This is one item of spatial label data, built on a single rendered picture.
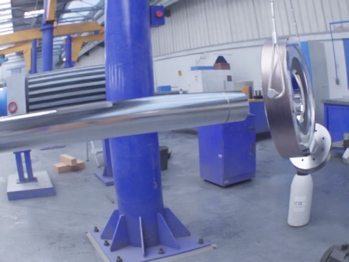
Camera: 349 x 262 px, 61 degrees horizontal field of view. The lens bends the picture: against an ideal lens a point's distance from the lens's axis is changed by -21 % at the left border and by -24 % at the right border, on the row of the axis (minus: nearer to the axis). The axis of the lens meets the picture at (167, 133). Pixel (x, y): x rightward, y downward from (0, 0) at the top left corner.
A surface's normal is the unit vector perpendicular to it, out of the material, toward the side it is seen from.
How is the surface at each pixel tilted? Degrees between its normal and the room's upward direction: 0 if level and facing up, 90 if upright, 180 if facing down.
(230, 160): 90
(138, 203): 90
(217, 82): 90
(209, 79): 90
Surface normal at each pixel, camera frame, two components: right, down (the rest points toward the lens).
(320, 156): -0.53, -0.53
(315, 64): 0.41, 0.10
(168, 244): -0.68, 0.15
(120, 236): 0.73, 0.04
